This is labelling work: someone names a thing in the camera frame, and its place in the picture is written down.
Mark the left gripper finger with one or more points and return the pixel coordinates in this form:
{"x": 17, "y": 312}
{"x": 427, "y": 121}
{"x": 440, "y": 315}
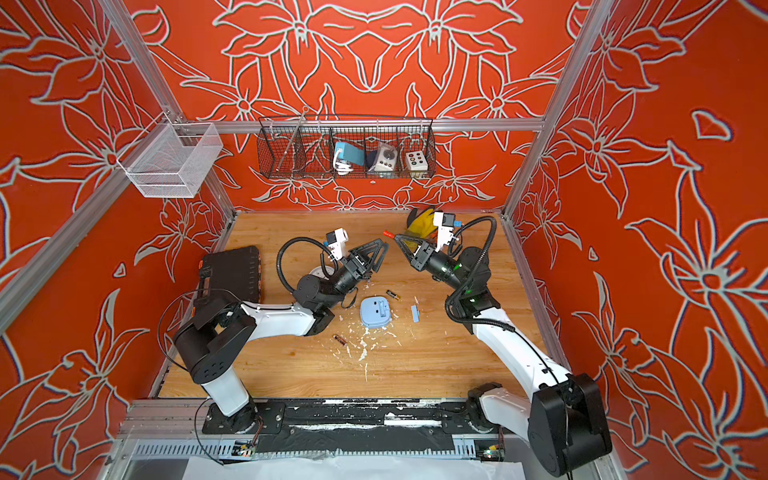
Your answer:
{"x": 373, "y": 266}
{"x": 373, "y": 250}

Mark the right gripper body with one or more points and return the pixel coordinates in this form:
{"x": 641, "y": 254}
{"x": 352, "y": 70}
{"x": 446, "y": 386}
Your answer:
{"x": 440, "y": 269}

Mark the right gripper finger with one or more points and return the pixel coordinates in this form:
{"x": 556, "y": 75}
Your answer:
{"x": 410, "y": 256}
{"x": 408, "y": 241}

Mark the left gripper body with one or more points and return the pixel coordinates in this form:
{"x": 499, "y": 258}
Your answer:
{"x": 347, "y": 280}

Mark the light blue square alarm clock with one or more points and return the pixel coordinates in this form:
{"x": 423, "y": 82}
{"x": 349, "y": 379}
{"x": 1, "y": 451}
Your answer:
{"x": 375, "y": 312}

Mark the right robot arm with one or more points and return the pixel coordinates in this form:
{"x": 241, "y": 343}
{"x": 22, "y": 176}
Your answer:
{"x": 563, "y": 417}

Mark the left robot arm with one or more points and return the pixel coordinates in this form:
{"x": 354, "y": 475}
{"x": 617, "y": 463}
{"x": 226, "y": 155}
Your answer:
{"x": 211, "y": 341}

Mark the white twin-bell alarm clock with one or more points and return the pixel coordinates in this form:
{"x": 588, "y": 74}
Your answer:
{"x": 320, "y": 284}

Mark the yellow work glove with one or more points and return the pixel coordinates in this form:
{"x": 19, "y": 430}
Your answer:
{"x": 420, "y": 223}

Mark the white button box in basket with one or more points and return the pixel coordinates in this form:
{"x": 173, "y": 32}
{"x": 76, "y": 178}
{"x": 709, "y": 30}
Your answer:
{"x": 416, "y": 164}

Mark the white grey device in basket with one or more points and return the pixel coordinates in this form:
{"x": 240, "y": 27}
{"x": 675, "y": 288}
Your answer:
{"x": 384, "y": 159}

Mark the blue white item in basket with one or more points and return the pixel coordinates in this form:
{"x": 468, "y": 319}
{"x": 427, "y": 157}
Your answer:
{"x": 346, "y": 156}

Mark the black plastic tool case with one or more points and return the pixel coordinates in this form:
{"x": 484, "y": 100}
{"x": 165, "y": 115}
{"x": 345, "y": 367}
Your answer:
{"x": 234, "y": 274}

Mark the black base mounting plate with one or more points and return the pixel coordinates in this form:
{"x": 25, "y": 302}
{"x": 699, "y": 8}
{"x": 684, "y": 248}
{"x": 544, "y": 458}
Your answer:
{"x": 419, "y": 427}

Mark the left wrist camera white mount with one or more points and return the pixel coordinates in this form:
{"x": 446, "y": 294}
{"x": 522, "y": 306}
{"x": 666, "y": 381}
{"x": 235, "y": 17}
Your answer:
{"x": 336, "y": 242}

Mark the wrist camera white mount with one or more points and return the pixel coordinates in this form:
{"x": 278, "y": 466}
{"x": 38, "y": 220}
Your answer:
{"x": 336, "y": 242}
{"x": 445, "y": 224}

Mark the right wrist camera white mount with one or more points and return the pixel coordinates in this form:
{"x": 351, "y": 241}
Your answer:
{"x": 445, "y": 224}

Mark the black wire wall basket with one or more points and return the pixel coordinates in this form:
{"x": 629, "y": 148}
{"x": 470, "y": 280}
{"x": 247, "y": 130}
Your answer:
{"x": 326, "y": 147}

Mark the clear plastic wall bin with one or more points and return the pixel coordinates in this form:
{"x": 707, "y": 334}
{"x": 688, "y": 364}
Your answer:
{"x": 168, "y": 165}

